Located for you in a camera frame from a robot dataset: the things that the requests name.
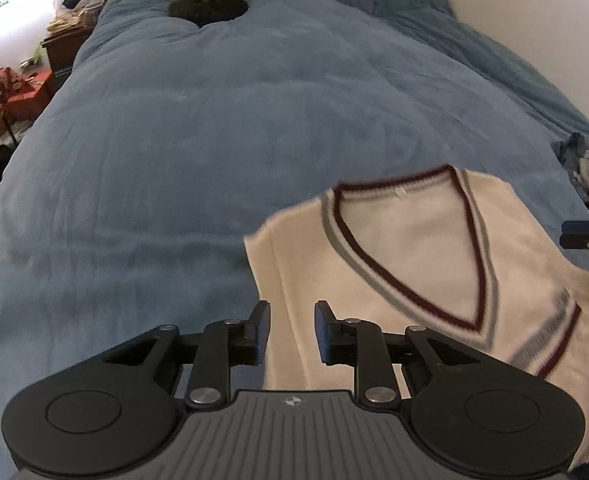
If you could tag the blue fleece blanket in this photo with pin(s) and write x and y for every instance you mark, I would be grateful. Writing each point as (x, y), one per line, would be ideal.
(149, 160)

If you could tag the red box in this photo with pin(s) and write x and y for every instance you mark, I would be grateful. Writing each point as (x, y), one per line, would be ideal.
(32, 92)

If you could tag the blue jeans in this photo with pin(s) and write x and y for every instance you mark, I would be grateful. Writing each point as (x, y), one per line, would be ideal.
(569, 152)

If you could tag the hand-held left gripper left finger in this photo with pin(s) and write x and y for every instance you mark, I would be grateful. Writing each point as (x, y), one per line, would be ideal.
(261, 340)

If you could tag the dark curled-up cat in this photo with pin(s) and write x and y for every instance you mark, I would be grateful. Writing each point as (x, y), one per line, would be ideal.
(207, 7)

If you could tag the cream knit vest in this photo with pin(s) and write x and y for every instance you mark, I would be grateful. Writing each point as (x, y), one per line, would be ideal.
(414, 250)

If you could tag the dark wooden nightstand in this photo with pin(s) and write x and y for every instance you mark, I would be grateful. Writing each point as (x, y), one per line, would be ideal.
(64, 52)

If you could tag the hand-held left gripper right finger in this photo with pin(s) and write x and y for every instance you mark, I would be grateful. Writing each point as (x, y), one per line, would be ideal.
(323, 340)

